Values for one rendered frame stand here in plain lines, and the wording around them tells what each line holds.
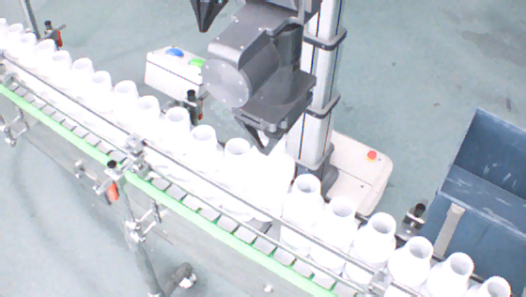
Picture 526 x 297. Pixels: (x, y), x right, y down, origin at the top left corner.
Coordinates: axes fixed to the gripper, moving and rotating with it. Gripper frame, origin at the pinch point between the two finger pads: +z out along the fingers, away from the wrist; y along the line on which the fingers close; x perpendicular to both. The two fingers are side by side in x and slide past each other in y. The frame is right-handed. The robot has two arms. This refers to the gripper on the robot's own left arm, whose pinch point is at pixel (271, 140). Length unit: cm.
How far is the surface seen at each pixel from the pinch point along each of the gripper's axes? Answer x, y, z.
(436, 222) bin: -25, 29, 37
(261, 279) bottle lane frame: -2.6, -5.7, 29.7
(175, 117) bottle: 19.2, 1.1, 7.4
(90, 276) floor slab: 76, -8, 122
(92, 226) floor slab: 93, 10, 122
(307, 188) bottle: -5.4, 1.7, 8.6
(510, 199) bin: -42, 57, 49
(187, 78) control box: 26.8, 12.7, 11.2
